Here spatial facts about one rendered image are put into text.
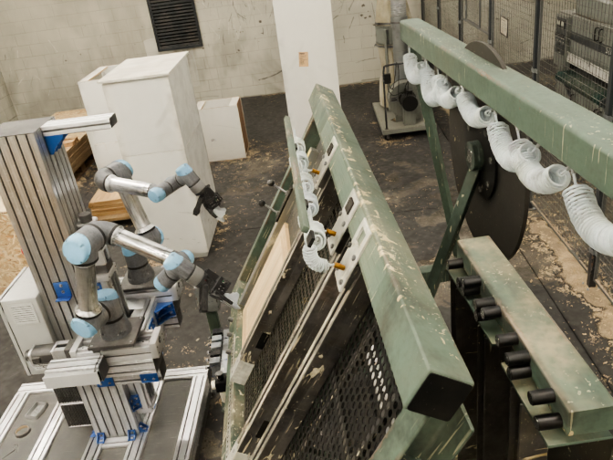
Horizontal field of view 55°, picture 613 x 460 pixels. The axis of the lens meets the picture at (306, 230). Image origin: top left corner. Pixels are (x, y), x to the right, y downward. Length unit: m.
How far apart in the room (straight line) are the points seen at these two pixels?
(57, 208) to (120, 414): 1.28
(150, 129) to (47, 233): 2.41
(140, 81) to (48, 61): 6.78
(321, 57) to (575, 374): 5.43
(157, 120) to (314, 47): 2.02
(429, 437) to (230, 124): 6.88
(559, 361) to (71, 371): 2.30
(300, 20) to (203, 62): 4.92
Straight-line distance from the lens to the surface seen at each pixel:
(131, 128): 5.31
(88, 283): 2.71
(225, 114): 7.89
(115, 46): 11.41
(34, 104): 12.21
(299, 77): 6.50
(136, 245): 2.62
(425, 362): 1.11
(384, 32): 8.41
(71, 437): 3.90
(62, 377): 3.08
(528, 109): 1.67
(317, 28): 6.41
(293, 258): 2.38
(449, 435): 1.28
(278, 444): 1.98
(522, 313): 1.50
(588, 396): 1.31
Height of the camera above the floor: 2.68
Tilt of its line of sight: 27 degrees down
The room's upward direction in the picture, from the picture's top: 8 degrees counter-clockwise
